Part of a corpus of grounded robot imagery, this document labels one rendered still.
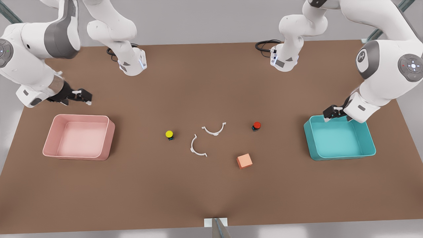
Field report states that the blue storage box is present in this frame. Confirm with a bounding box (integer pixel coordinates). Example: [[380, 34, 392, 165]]
[[304, 115, 376, 161]]

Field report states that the pink storage box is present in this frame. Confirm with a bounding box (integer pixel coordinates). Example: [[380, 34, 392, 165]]
[[43, 114, 116, 161]]

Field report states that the orange cube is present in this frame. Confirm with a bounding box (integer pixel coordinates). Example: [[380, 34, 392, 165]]
[[236, 153, 253, 170]]

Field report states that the white curved clip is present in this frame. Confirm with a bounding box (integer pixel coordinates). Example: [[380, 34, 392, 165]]
[[202, 122, 227, 137], [190, 134, 208, 157]]

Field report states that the black cable loop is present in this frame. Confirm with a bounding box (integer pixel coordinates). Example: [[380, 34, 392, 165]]
[[106, 43, 139, 62], [255, 40, 282, 58]]

